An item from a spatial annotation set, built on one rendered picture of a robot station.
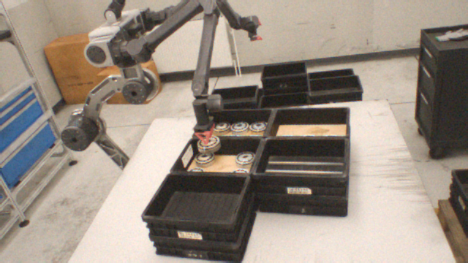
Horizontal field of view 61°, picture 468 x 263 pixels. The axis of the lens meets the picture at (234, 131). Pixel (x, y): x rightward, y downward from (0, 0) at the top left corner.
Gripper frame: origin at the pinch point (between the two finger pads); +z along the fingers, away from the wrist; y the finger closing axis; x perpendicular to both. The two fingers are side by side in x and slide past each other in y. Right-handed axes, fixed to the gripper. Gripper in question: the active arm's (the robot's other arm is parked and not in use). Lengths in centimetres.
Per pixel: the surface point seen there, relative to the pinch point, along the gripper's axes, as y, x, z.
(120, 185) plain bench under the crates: 7, 63, 36
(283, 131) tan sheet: 43, -25, 23
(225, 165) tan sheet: 11.0, -1.1, 22.9
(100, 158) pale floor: 127, 179, 108
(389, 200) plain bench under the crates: 5, -78, 35
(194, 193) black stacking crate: -10.7, 8.0, 22.8
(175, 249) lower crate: -37.7, 8.2, 30.4
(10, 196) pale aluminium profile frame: 36, 192, 78
